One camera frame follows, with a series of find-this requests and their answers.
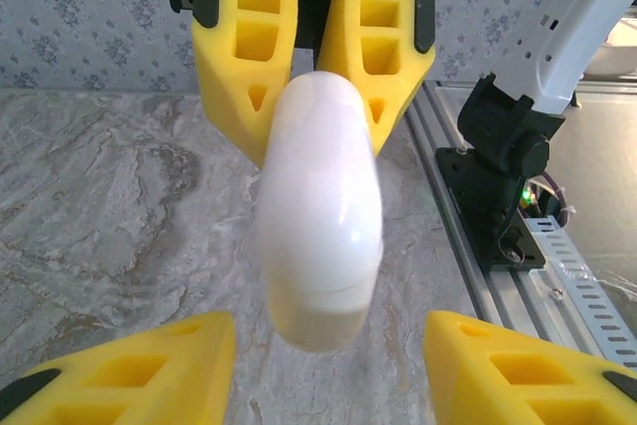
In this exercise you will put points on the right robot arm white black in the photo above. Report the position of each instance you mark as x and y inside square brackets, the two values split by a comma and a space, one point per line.
[562, 37]

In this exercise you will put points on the long aluminium frame rail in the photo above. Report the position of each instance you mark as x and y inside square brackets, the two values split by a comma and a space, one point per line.
[448, 116]

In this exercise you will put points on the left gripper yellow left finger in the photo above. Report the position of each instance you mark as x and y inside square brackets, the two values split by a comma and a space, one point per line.
[124, 380]

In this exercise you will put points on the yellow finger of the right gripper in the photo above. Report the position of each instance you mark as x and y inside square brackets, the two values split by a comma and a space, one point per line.
[413, 66]
[224, 76]

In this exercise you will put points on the black controller board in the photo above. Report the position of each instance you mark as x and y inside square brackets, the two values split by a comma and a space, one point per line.
[532, 201]

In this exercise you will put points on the white bowl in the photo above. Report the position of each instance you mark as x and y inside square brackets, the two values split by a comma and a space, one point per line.
[617, 59]

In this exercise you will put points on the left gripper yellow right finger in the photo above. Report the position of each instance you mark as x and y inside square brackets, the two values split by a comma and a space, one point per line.
[527, 385]

